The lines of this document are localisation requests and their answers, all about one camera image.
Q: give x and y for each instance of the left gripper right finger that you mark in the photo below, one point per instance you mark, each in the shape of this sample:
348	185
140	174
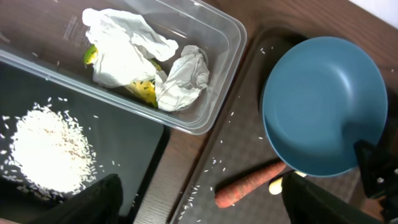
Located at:
306	202

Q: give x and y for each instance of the dark brown serving tray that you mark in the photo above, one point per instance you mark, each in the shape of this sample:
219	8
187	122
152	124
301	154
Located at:
238	144

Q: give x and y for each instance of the white rice pile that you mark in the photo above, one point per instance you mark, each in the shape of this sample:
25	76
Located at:
45	151

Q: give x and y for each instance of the black waste tray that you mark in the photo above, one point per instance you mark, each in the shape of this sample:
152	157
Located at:
123	143

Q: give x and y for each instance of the orange carrot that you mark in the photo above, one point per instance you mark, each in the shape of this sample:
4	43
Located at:
234	192

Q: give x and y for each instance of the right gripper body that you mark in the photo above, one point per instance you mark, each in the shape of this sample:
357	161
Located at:
378	167

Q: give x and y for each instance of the dark blue plate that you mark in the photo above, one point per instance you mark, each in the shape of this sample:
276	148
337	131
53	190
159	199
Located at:
323	95

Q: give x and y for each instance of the pale yellow plastic spoon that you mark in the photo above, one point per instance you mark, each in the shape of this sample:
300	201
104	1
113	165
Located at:
275	187

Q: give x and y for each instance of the yellow snack wrapper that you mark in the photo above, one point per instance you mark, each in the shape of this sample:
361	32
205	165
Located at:
145	90

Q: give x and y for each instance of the clear plastic bin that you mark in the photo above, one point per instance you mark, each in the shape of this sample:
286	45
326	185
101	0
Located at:
47	38

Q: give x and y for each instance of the white tissue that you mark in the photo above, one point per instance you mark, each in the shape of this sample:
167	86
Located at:
126	43
188	76

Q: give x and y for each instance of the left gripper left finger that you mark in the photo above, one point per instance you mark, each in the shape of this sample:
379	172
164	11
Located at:
98	204

